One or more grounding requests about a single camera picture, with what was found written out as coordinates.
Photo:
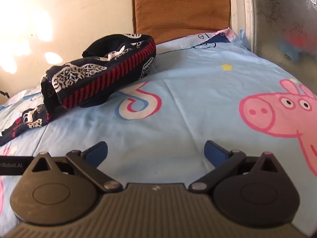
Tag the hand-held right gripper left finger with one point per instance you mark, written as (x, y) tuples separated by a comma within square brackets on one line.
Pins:
[(96, 154)]

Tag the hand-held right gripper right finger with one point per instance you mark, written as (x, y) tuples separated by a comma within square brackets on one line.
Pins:
[(215, 154)]

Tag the dark patterned knit sweater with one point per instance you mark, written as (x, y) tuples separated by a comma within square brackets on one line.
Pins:
[(99, 67)]

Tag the blue cartoon printed bedsheet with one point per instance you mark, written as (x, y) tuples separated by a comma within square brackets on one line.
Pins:
[(188, 96)]

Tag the frosted patterned window glass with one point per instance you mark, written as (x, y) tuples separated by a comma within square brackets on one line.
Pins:
[(284, 27)]

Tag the brown perforated cushion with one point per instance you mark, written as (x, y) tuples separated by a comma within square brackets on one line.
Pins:
[(182, 10)]

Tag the small black wall fixture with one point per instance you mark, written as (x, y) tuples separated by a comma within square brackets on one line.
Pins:
[(4, 93)]

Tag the white window frame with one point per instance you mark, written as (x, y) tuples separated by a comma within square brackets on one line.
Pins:
[(244, 12)]

